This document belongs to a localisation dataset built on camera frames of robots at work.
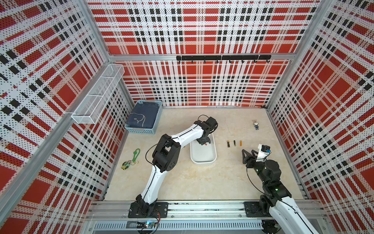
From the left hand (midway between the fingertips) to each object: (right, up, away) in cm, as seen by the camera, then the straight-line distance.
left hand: (200, 136), depth 97 cm
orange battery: (+29, -5, +3) cm, 30 cm away
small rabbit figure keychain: (+43, +7, +11) cm, 45 cm away
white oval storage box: (+2, -11, -4) cm, 12 cm away
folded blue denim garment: (-41, +15, +8) cm, 44 cm away
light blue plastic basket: (-38, +3, +4) cm, 38 cm away
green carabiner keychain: (-46, -17, -9) cm, 50 cm away
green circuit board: (-26, -40, -28) cm, 55 cm away
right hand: (+27, -7, -15) cm, 32 cm away
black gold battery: (+20, -6, +1) cm, 21 cm away
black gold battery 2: (+24, -5, +2) cm, 25 cm away
